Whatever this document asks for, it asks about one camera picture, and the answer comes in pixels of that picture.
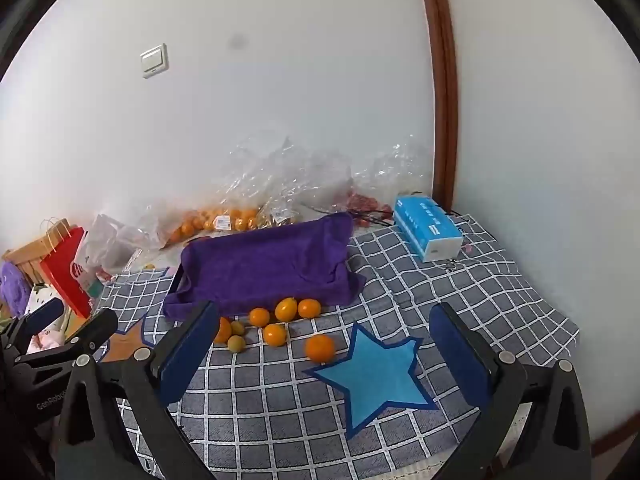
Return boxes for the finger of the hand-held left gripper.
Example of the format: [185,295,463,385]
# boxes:
[70,308,120,356]
[22,298,66,336]

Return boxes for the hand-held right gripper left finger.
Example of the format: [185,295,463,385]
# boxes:
[54,301,221,480]

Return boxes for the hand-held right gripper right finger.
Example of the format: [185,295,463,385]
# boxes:
[428,302,594,480]

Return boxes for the clear bag of brown fruits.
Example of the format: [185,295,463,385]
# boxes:
[255,132,353,226]

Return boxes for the pink and white clothes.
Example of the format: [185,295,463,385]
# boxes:
[25,285,76,353]

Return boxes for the red paper bag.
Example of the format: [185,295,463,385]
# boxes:
[39,217,101,320]

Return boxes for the purple fluffy cloth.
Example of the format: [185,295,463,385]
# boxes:
[0,261,32,316]

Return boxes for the wooden crate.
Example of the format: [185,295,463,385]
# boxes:
[2,237,56,286]

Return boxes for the white plastic bag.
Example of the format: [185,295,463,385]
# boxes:
[82,214,146,281]

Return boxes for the grey checked star blanket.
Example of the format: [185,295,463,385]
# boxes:
[92,212,581,480]

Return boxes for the purple towel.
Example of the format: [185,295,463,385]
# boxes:
[163,211,367,322]

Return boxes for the clear bag of large oranges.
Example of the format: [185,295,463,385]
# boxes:
[125,200,211,251]

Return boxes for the blue tissue pack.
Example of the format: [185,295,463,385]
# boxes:
[392,193,465,263]

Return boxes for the pile of red cherry tomatoes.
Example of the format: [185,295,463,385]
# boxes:
[347,190,393,218]

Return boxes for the clear bag of red tomatoes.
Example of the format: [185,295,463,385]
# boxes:
[345,135,433,221]

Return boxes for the brown wooden door frame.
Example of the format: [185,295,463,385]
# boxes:
[414,0,460,211]

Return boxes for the white light switch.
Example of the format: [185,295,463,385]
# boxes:
[140,44,169,79]

